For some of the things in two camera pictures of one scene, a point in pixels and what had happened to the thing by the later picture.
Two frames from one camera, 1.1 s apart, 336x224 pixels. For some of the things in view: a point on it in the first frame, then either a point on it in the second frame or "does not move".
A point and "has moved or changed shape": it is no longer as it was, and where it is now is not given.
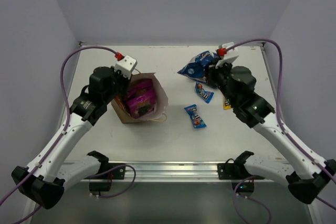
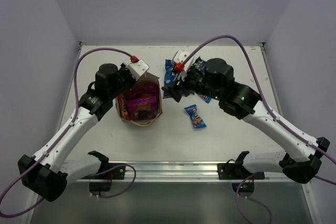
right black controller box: [243, 187] does not move
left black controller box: [100, 186] does not move
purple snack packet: [142, 105] has moved or changed shape
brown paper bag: [158, 114] has moved or changed shape
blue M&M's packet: [197, 119] does not move
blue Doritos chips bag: [197, 66] -> [170, 77]
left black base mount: [118, 174] does not move
